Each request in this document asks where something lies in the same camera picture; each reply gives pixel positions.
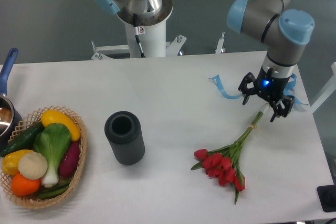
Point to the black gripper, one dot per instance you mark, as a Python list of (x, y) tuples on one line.
[(271, 89)]

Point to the green bok choy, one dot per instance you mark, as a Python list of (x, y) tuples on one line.
[(53, 143)]

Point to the black device at edge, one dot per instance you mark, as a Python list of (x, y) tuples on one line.
[(327, 197)]

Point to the white metal base frame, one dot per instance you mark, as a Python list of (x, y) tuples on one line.
[(172, 48)]

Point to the yellow bell pepper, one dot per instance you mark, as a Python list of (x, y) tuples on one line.
[(11, 160)]

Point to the green cucumber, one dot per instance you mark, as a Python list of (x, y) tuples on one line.
[(24, 140)]

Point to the crumpled blue tape strip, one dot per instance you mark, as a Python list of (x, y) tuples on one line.
[(290, 89)]

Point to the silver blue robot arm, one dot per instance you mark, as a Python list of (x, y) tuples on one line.
[(285, 31)]

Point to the blue handled saucepan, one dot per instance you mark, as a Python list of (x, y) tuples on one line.
[(9, 115)]

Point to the orange fruit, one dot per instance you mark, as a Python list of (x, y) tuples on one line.
[(22, 186)]

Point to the green bean pods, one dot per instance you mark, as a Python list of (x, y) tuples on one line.
[(55, 191)]

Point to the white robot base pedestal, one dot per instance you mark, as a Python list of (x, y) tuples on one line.
[(145, 26)]

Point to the dark grey ribbed vase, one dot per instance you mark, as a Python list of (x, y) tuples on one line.
[(124, 134)]

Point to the white frame leg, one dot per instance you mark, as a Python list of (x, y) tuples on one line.
[(324, 92)]

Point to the white garlic bulb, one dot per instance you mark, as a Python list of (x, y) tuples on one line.
[(33, 165)]

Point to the red tulip bouquet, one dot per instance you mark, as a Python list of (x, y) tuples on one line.
[(224, 163)]

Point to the woven wicker basket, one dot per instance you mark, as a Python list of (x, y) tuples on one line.
[(32, 201)]

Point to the purple sweet potato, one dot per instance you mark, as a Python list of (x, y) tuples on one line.
[(70, 161)]

